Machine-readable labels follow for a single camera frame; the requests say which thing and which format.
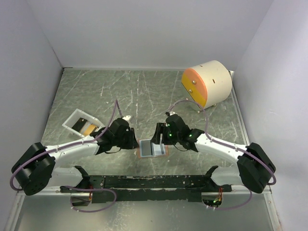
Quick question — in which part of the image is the white card tray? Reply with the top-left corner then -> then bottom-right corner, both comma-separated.
62,109 -> 104,138

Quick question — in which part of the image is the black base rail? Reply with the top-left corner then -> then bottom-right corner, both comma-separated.
76,166 -> 231,203

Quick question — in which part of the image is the cards stack in tray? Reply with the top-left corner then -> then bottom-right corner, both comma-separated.
72,118 -> 99,136

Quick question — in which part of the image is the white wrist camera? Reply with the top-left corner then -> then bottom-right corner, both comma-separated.
122,115 -> 133,122
165,111 -> 176,116

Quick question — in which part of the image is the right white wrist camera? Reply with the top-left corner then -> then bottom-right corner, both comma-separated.
165,111 -> 176,116

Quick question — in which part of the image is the brown leather card holder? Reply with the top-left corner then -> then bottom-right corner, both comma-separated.
137,139 -> 168,159

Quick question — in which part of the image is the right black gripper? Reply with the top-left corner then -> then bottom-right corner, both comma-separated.
151,122 -> 181,144

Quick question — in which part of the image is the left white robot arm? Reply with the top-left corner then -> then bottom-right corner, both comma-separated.
10,118 -> 139,195

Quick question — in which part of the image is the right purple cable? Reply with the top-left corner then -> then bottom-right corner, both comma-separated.
166,100 -> 276,210

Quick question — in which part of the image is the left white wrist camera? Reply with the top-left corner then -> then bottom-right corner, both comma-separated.
122,115 -> 133,122

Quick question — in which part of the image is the purple cable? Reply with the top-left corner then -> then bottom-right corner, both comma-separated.
166,100 -> 276,210
9,99 -> 123,213

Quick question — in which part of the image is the cream round drawer cabinet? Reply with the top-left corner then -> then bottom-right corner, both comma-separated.
181,60 -> 232,111

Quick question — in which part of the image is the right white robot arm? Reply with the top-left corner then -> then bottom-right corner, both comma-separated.
151,114 -> 276,193

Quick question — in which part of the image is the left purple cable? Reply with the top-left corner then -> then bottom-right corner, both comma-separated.
9,99 -> 123,213

